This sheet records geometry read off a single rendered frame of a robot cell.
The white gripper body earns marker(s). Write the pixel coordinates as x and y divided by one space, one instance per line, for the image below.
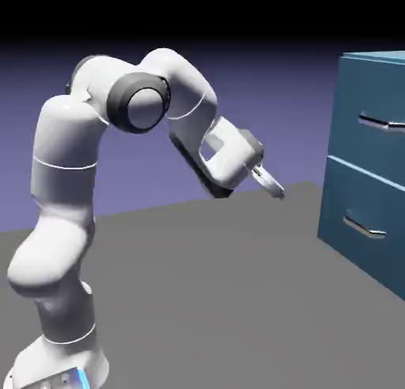
270 182

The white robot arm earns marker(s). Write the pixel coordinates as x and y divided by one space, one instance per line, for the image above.
65 148

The blue drawer front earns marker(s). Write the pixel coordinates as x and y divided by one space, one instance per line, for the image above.
351 142
341 253

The blue cabinet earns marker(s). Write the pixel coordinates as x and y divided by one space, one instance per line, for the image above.
354 88

